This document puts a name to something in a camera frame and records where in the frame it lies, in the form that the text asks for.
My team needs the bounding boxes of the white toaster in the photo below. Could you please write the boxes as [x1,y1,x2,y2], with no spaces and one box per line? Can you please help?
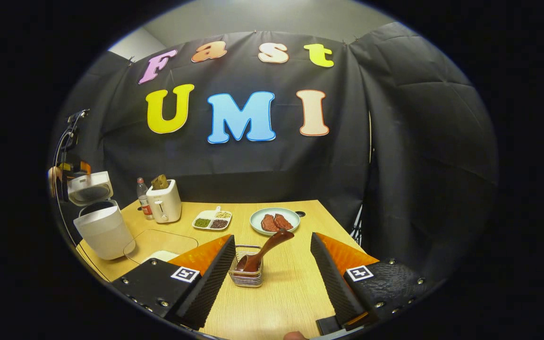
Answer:
[146,179,182,224]

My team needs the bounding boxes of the pale green plate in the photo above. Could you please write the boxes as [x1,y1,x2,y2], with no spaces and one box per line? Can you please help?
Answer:
[250,208,301,236]

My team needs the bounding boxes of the clear water bottle red label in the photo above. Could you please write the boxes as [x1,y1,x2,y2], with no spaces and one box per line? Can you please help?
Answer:
[136,178,155,221]

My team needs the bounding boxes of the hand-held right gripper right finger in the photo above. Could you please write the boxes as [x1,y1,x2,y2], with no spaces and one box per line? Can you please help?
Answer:
[310,231,428,327]

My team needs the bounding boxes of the metal wire chopstick holder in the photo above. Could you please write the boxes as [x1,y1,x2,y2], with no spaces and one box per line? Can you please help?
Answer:
[228,245,264,288]

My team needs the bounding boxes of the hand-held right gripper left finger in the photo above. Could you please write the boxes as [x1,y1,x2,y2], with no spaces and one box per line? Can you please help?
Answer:
[110,234,238,331]

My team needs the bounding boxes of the dark wooden spoon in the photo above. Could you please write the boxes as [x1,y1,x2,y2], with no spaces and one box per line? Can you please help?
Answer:
[235,229,295,274]

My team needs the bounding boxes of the black backdrop cloth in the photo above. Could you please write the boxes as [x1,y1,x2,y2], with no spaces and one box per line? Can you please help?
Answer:
[50,21,498,284]

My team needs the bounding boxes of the clear tray of white rice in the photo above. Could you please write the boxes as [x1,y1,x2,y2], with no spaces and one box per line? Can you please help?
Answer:
[123,229,200,265]

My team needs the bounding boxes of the white rice cooker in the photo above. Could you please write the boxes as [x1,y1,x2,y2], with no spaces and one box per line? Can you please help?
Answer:
[67,171,136,261]

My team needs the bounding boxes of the white divided dish with beans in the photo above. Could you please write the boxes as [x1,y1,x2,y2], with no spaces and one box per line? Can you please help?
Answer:
[192,206,233,231]

